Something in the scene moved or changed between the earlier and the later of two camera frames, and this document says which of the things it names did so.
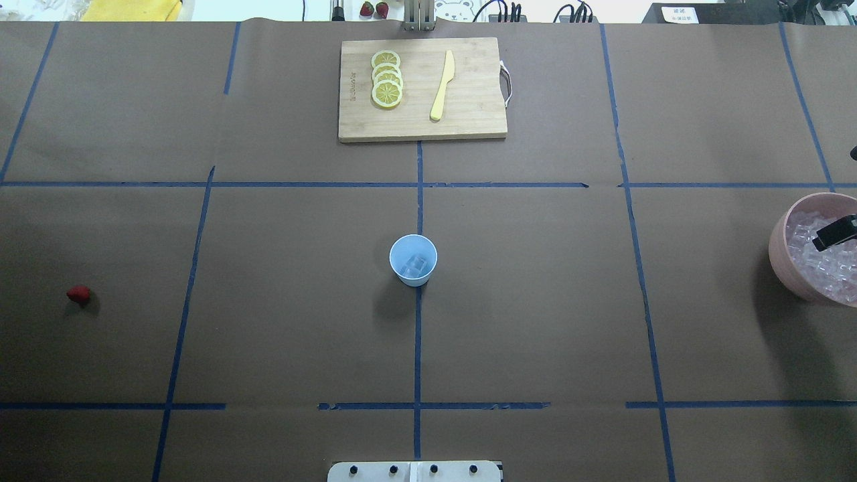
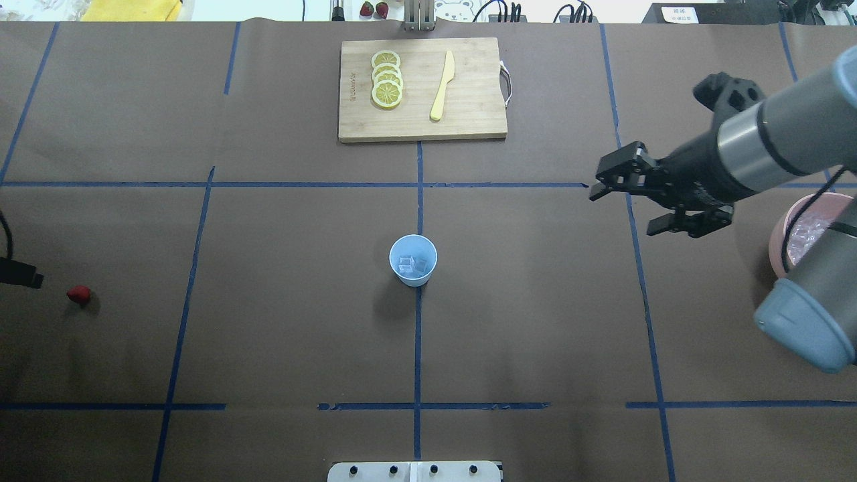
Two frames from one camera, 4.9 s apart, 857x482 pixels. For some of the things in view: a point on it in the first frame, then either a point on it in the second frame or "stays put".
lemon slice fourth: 387,93 stays put
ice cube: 414,267 stays put
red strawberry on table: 80,293 stays put
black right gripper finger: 836,232 to 697,175
